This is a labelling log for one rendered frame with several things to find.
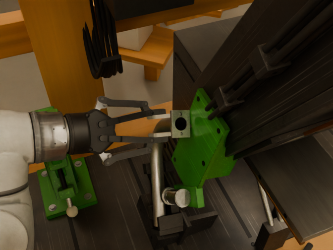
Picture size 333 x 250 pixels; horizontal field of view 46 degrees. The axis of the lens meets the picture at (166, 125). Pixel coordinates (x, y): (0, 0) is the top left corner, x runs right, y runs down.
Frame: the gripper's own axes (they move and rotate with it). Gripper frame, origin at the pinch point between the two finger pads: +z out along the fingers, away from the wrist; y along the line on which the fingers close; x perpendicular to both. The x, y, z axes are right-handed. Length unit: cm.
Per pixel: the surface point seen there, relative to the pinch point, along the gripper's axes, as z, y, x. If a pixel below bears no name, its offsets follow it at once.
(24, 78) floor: -4, 35, 211
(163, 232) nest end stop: 1.0, -24.1, 8.1
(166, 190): 1.5, -14.4, 5.8
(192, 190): 4.1, -13.9, -1.0
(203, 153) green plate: 4.3, -5.9, -6.5
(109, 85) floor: 47, 25, 182
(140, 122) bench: 11.3, 0.2, 42.2
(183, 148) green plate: 4.3, -5.3, 1.9
